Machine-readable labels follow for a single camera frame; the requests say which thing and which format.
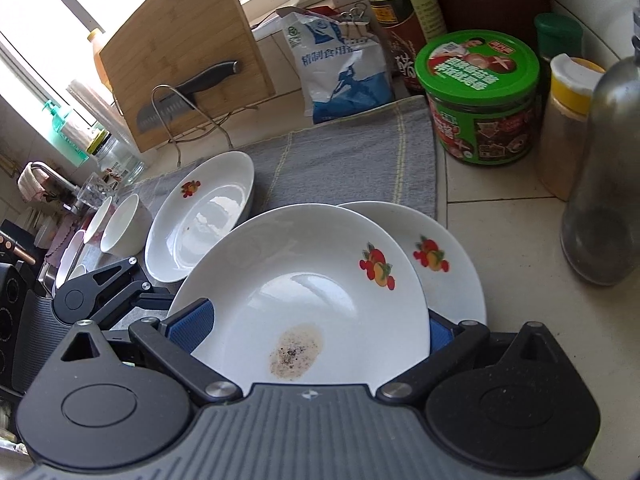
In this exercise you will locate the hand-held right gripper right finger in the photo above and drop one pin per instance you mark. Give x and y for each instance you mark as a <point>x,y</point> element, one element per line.
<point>442,335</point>

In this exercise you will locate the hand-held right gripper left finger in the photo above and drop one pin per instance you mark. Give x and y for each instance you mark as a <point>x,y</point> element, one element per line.
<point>192,325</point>

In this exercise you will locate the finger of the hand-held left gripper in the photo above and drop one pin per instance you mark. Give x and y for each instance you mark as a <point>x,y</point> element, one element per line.
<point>150,302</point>

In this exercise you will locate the white ceramic bowl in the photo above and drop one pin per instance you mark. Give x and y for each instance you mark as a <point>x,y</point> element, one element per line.
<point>67,260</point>
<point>125,230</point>
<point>95,222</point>

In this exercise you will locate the white fruit print plate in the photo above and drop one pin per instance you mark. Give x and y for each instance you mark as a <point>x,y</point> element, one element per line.
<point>300,285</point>
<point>210,220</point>
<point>450,280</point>

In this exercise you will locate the stainless steel sink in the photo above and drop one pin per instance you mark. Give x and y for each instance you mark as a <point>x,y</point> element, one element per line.
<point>45,275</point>

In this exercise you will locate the black air fryer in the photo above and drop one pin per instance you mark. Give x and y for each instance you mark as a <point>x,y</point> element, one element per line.
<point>12,250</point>

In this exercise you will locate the purple dish cloth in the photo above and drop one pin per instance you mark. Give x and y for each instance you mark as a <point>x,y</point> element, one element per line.
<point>60,240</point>

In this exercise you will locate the clear drinking glass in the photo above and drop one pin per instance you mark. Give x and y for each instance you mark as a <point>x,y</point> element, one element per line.
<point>90,192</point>

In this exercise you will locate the glass jar with yellow lid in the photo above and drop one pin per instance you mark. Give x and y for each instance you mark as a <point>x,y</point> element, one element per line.
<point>117,160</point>

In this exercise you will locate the pink and white rag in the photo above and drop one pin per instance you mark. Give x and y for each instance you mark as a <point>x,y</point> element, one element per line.
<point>30,180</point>

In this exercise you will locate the metal faucet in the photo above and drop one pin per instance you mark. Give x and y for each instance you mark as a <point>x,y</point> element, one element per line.
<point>55,175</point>

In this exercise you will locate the green dish soap bottle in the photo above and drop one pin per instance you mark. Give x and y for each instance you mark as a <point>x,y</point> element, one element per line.
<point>65,130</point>

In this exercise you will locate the grey checked dish cloth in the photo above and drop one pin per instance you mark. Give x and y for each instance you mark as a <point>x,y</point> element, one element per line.
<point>340,170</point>

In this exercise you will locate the large plastic wrap roll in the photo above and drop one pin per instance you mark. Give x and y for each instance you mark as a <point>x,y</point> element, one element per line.
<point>95,100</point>

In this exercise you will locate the green lidded seasoning jar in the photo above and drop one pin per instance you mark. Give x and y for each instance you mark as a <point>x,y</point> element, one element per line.
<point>480,125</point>

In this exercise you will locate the grey glass bottle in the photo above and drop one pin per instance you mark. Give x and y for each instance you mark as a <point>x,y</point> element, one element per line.
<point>605,185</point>

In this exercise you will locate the yellow capped spice bottle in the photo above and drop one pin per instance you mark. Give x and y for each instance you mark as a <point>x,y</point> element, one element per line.
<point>560,135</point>

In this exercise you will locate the orange liquid bottle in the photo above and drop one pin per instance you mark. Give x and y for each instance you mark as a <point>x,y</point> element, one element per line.
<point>97,60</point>

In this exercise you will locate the white and blue salt bag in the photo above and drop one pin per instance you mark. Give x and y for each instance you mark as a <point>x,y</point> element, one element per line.
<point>345,75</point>

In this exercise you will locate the bamboo cutting board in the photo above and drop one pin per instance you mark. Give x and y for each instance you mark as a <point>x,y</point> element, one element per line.
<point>190,25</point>

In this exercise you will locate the green capped bottle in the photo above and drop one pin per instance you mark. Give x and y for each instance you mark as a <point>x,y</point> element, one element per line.
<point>557,35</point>

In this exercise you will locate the black binder clip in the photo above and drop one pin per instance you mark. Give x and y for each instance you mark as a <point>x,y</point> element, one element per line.
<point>357,22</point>

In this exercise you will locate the dark soy sauce bottle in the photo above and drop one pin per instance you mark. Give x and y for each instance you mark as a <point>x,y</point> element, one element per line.
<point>400,10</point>

